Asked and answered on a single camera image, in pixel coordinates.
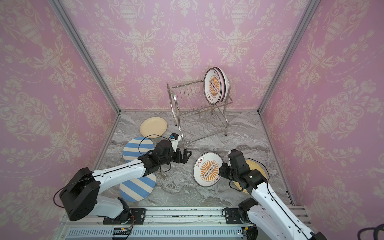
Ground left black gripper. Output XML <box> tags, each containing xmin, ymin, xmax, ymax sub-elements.
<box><xmin>159</xmin><ymin>147</ymin><xmax>194</xmax><ymax>167</ymax></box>

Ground sunburst pattern plate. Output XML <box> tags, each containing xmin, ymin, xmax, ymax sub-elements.
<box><xmin>193</xmin><ymin>152</ymin><xmax>224</xmax><ymax>188</ymax></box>
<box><xmin>204</xmin><ymin>68</ymin><xmax>222</xmax><ymax>105</ymax></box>

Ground yellow plate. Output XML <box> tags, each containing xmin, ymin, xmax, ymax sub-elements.
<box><xmin>234</xmin><ymin>159</ymin><xmax>268</xmax><ymax>194</ymax></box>

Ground chrome wire dish rack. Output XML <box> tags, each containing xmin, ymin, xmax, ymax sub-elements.
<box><xmin>167</xmin><ymin>80</ymin><xmax>234</xmax><ymax>147</ymax></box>

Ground blue striped plate front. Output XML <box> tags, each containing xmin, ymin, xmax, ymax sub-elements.
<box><xmin>120</xmin><ymin>173</ymin><xmax>156</xmax><ymax>202</ymax></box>

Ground blue striped plate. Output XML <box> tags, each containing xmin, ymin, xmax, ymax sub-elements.
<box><xmin>123</xmin><ymin>137</ymin><xmax>154</xmax><ymax>162</ymax></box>
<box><xmin>120</xmin><ymin>173</ymin><xmax>156</xmax><ymax>202</ymax></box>

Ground pink bear plate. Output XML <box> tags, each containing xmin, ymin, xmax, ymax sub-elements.
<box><xmin>221</xmin><ymin>70</ymin><xmax>229</xmax><ymax>102</ymax></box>

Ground petal pattern plate orange rim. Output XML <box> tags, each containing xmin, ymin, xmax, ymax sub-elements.
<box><xmin>214</xmin><ymin>67</ymin><xmax>230</xmax><ymax>103</ymax></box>

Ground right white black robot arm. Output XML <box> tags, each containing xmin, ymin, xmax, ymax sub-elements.
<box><xmin>219</xmin><ymin>149</ymin><xmax>326</xmax><ymax>240</ymax></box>

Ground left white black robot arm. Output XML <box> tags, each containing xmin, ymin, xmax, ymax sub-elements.
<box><xmin>59</xmin><ymin>139</ymin><xmax>192</xmax><ymax>224</ymax></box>

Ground cream plate back left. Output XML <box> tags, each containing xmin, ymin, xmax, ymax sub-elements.
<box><xmin>140</xmin><ymin>117</ymin><xmax>168</xmax><ymax>139</ymax></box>

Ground blue striped plate rear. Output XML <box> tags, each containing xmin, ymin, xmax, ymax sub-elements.
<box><xmin>123</xmin><ymin>137</ymin><xmax>154</xmax><ymax>162</ymax></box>

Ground black object bottom right corner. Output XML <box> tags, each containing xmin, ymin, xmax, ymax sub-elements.
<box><xmin>357</xmin><ymin>224</ymin><xmax>384</xmax><ymax>240</ymax></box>

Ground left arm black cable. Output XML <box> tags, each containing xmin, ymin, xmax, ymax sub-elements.
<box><xmin>137</xmin><ymin>134</ymin><xmax>172</xmax><ymax>173</ymax></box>

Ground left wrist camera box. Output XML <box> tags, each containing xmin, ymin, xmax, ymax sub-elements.
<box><xmin>169</xmin><ymin>133</ymin><xmax>182</xmax><ymax>152</ymax></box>

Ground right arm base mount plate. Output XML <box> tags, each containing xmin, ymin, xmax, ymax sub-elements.
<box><xmin>223</xmin><ymin>208</ymin><xmax>251</xmax><ymax>225</ymax></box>

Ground aluminium front rail frame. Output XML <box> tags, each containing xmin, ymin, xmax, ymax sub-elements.
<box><xmin>53</xmin><ymin>205</ymin><xmax>316</xmax><ymax>240</ymax></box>

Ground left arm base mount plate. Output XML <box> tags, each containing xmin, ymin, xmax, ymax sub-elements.
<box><xmin>103</xmin><ymin>208</ymin><xmax>147</xmax><ymax>225</ymax></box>

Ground right aluminium corner post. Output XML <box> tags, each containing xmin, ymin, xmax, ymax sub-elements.
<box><xmin>258</xmin><ymin>0</ymin><xmax>321</xmax><ymax>115</ymax></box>

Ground aluminium corner post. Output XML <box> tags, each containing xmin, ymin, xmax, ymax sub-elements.
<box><xmin>48</xmin><ymin>0</ymin><xmax>121</xmax><ymax>115</ymax></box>
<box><xmin>258</xmin><ymin>0</ymin><xmax>321</xmax><ymax>115</ymax></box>

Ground left aluminium corner post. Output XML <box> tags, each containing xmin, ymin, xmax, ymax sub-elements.
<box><xmin>48</xmin><ymin>0</ymin><xmax>121</xmax><ymax>115</ymax></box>

